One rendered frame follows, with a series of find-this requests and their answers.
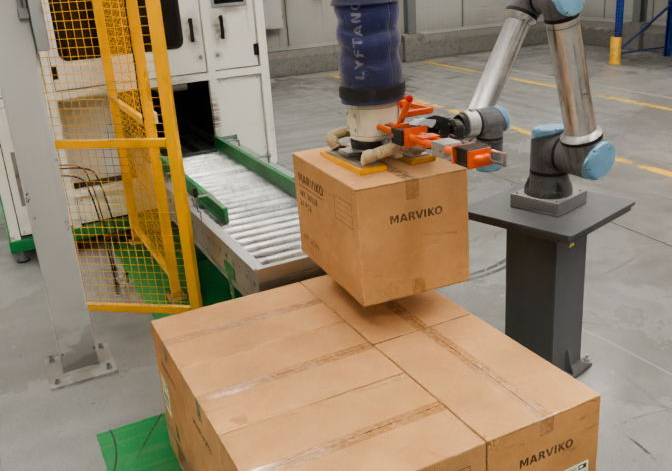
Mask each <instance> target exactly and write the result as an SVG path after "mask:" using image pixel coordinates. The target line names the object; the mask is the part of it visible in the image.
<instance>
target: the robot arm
mask: <svg viewBox="0 0 672 471"><path fill-rule="evenodd" d="M584 2H585V0H510V1H509V3H508V5H507V7H506V9H505V14H506V17H507V18H506V20H505V23H504V25H503V27H502V30H501V32H500V34H499V37H498V39H497V41H496V44H495V46H494V48H493V51H492V53H491V55H490V58H489V60H488V62H487V65H486V67H485V69H484V72H483V74H482V76H481V79H480V81H479V83H478V86H477V88H476V90H475V93H474V95H473V97H472V100H471V102H470V104H469V107H468V109H467V110H466V111H461V112H459V113H458V115H456V116H455V117H454V118H449V119H448V118H447V117H443V116H439V115H431V116H429V117H423V118H420V119H413V120H414V121H412V122H410V123H409V125H412V126H424V125H427V126H428V131H427V134H428V133H434V134H438V135H440V138H443V139H444V138H449V134H453V135H455V136H456V137H457V140H458V141H461V142H462V141H463V140H464V141H467V142H471V143H472V142H474V143H476V142H481V143H485V144H488V145H491V146H493V147H494V148H493V149H494V150H497V151H500V152H503V132H505V131H506V130H507V129H508V128H509V125H510V117H509V114H508V112H507V111H506V109H505V108H504V107H502V106H499V105H497V106H495V105H496V103H497V100H498V98H499V96H500V93H501V91H502V89H503V86H504V84H505V82H506V80H507V77H508V75H509V73H510V70H511V68H512V66H513V63H514V61H515V59H516V56H517V54H518V52H519V50H520V47H521V45H522V43H523V40H524V38H525V36H526V33H527V31H528V29H529V27H530V26H531V25H534V24H535V23H536V21H537V19H538V17H539V16H540V15H541V14H543V17H544V23H545V25H546V30H547V35H548V41H549V47H550V52H551V58H552V64H553V70H554V75H555V81H556V87H557V92H558V98H559V104H560V109H561V115H562V121H563V124H545V125H539V126H536V127H534V128H533V129H532V132H531V138H530V139H531V144H530V172H529V176H528V178H527V180H526V183H525V185H524V193H525V194H526V195H528V196H530V197H533V198H538V199H562V198H567V197H569V196H571V195H572V194H573V186H572V183H571V180H570V177H569V174H571V175H575V176H578V177H581V178H584V179H590V180H599V179H601V178H603V177H604V176H606V175H607V174H608V173H609V170H611V168H612V167H613V164H614V162H615V157H616V155H615V153H616V151H615V147H614V146H613V144H612V143H610V142H608V141H604V138H603V131H602V129H601V128H600V127H598V126H597V125H596V124H595V117H594V111H593V104H592V98H591V91H590V85H589V78H588V71H587V65H586V58H585V52H584V45H583V39H582V32H581V25H580V19H579V16H580V13H579V12H580V11H581V10H582V8H583V3H584Z"/></svg>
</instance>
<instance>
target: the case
mask: <svg viewBox="0 0 672 471"><path fill-rule="evenodd" d="M330 149H331V148H330V146H329V147H323V148H318V149H312V150H306V151H300V152H294V153H292V156H293V166H294V176H295V186H296V196H297V206H298V216H299V226H300V236H301V246H302V251H303V252H304V253H306V254H307V255H308V256H309V257H310V258H311V259H312V260H313V261H314V262H315V263H316V264H318V265H319V266H320V267H321V268H322V269H323V270H324V271H325V272H326V273H327V274H328V275H330V276H331V277H332V278H333V279H334V280H335V281H336V282H337V283H338V284H339V285H340V286H342V287H343V288H344V289H345V290H346V291H347V292H348V293H349V294H350V295H351V296H352V297H354V298H355V299H356V300H357V301H358V302H359V303H360V304H361V305H362V306H363V307H367V306H371V305H375V304H379V303H383V302H387V301H391V300H395V299H399V298H403V297H407V296H410V295H414V294H418V293H422V292H426V291H430V290H434V289H438V288H442V287H446V286H450V285H454V284H457V283H461V282H465V281H469V280H470V274H469V224H468V174H467V168H465V167H463V166H460V165H457V164H452V162H450V161H447V160H444V159H441V158H438V157H436V161H432V162H427V163H422V164H417V165H409V164H406V163H404V162H401V161H399V160H396V159H394V158H391V157H389V156H388V157H384V158H382V159H379V160H376V161H377V162H380V163H382V164H384V165H386V166H387V170H386V171H382V172H377V173H372V174H367V175H358V174H356V173H354V172H352V171H350V170H348V169H346V168H344V167H342V166H340V165H338V164H336V163H333V162H331V161H329V160H327V159H325V158H323V157H321V156H320V152H321V151H325V150H330Z"/></svg>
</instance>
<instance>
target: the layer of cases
mask: <svg viewBox="0 0 672 471"><path fill-rule="evenodd" d="M150 323H151V329H152V334H153V340H154V346H155V352H156V358H157V364H158V370H159V376H160V382H161V388H162V394H163V399H164V405H165V411H166V415H167V417H168V419H169V421H170V423H171V425H172V427H173V429H174V431H175V433H176V435H177V437H178V439H179V441H180V443H181V445H182V447H183V449H184V451H185V453H186V455H187V457H188V459H189V461H190V463H191V465H192V467H193V469H194V471H596V462H597V447H598V432H599V417H600V402H601V395H600V394H598V393H597V392H595V391H594V390H592V389H590V388H589V387H587V386H586V385H584V384H582V383H581V382H579V381H578V380H576V379H575V378H573V377H571V376H570V375H568V374H567V373H565V372H563V371H562V370H560V369H559V368H557V367H556V366H554V365H552V364H551V363H549V362H548V361H546V360H544V359H543V358H541V357H540V356H538V355H537V354H535V353H533V352H532V351H530V350H529V349H527V348H525V347H524V346H522V345H521V344H519V343H518V342H516V341H514V340H513V339H511V338H510V337H508V336H506V335H505V334H503V333H502V332H500V331H499V330H497V329H495V328H494V327H492V326H491V325H489V324H487V323H486V322H484V321H483V320H481V319H480V318H478V317H476V316H475V315H473V314H471V313H470V312H468V311H467V310H465V309H464V308H462V307H460V306H459V305H457V304H456V303H454V302H453V301H451V300H449V299H448V298H446V297H445V296H443V295H441V294H440V293H438V292H437V291H435V290H430V291H426V292H422V293H418V294H414V295H410V296H407V297H403V298H399V299H395V300H391V301H387V302H383V303H379V304H375V305H371V306H367V307H363V306H362V305H361V304H360V303H359V302H358V301H357V300H356V299H355V298H354V297H352V296H351V295H350V294H349V293H348V292H347V291H346V290H345V289H344V288H343V287H342V286H340V285H339V284H338V283H337V282H336V281H335V280H334V279H333V278H332V277H331V276H330V275H328V274H327V275H323V276H320V277H316V278H312V279H308V280H304V281H301V282H300V283H299V282H297V283H293V284H289V285H285V286H282V287H278V288H274V289H270V290H267V291H263V292H259V293H255V294H251V295H248V296H244V297H240V298H236V299H233V300H229V301H225V302H221V303H217V304H214V305H210V306H206V307H202V308H199V309H195V310H191V311H187V312H183V313H180V314H176V315H172V316H168V317H164V318H161V319H157V320H153V321H151V322H150Z"/></svg>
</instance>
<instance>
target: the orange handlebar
mask: <svg viewBox="0 0 672 471"><path fill-rule="evenodd" d="M410 108H412V109H414V110H409V111H408V114H407V116H406V118H407V117H413V116H419V115H425V114H431V113H432V112H433V111H434V110H433V107H432V106H428V105H424V104H420V103H416V102H412V104H411V106H410ZM376 128H377V130H380V131H383V132H385V133H388V134H391V135H392V133H391V127H388V126H385V125H382V124H378V125H377V127H376ZM438 139H443V138H440V135H438V134H434V133H428V134H427V133H424V132H421V133H420V134H419V135H417V136H416V135H413V134H410V135H409V136H408V140H409V141H412V142H414V143H417V144H415V145H416V146H419V147H422V148H427V147H429V148H432V146H431V141H433V140H438ZM444 152H445V153H446V154H449V155H452V147H449V146H446V147H445V148H444ZM490 159H491V155H490V154H489V153H486V154H484V155H476V156H475V157H474V158H473V162H474V163H485V162H488V161H489V160H490Z"/></svg>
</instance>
